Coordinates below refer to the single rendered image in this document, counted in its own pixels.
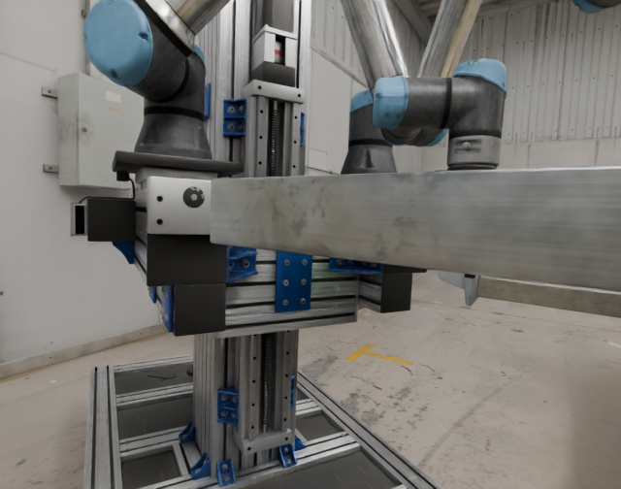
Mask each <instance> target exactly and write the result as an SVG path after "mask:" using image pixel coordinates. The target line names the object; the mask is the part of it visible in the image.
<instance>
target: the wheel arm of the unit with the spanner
mask: <svg viewBox="0 0 621 489"><path fill-rule="evenodd" d="M476 297H482V298H488V299H495V300H502V301H508V302H514V303H520V304H527V305H534V306H540V307H547V308H554V309H559V310H571V311H578V312H585V313H591V314H597V315H604V316H610V317H617V318H621V292H615V291H607V290H599V289H591V288H583V287H574V286H566V285H559V284H550V283H542V282H533V281H526V280H518V279H509V278H501V277H486V276H481V277H478V278H477V289H476Z"/></svg>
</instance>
